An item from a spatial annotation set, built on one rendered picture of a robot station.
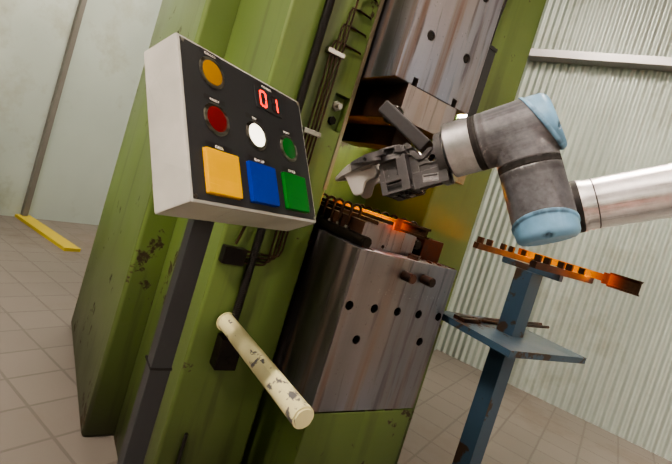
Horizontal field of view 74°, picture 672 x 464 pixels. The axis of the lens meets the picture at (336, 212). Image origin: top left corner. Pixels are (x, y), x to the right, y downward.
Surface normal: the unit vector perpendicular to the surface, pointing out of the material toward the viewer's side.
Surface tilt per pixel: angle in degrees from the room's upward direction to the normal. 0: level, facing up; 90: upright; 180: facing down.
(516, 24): 90
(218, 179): 60
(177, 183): 90
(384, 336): 90
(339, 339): 90
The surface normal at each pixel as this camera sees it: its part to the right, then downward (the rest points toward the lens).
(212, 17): 0.53, 0.20
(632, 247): -0.54, -0.13
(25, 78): 0.79, 0.27
